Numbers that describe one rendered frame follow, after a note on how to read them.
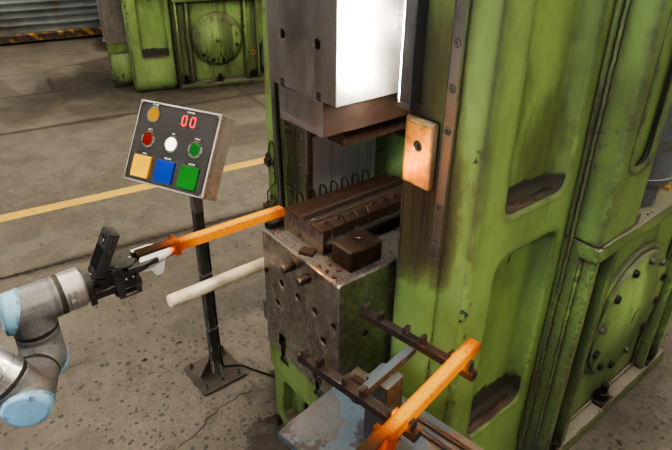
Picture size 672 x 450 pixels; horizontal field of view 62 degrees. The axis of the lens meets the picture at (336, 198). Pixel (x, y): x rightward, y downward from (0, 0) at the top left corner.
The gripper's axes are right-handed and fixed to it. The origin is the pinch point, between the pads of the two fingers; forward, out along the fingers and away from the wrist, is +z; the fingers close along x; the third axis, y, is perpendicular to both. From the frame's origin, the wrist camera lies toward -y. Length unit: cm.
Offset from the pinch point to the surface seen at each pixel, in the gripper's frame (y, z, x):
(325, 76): -36, 42, 8
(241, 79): 111, 262, -432
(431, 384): 12, 27, 62
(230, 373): 107, 36, -52
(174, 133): -4, 28, -56
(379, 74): -35, 56, 12
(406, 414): 12, 18, 65
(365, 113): -23, 56, 7
